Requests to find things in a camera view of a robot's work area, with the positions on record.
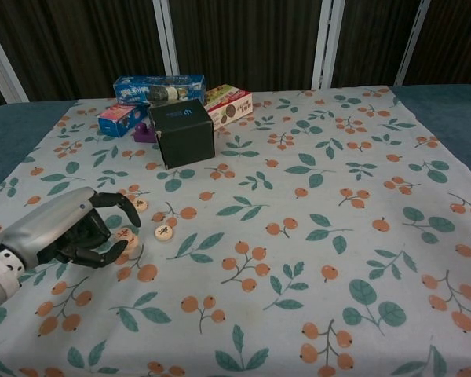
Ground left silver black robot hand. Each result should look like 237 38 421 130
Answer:
0 186 142 270

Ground teal velvet table cover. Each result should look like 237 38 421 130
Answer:
0 83 471 199

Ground small pink blue Oreo box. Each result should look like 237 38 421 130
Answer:
97 104 149 137

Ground purple small object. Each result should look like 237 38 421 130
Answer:
131 122 158 145

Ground long blue Oreo box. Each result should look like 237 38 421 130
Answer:
113 74 206 106

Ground black cube box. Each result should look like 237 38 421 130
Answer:
147 97 215 170

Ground red white cookie box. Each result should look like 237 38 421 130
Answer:
203 84 254 132

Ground floral fruit print tablecloth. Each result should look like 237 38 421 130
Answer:
0 86 471 377

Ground white partition frame post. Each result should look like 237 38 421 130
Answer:
0 13 29 104
392 0 436 87
311 0 347 90
152 0 181 78

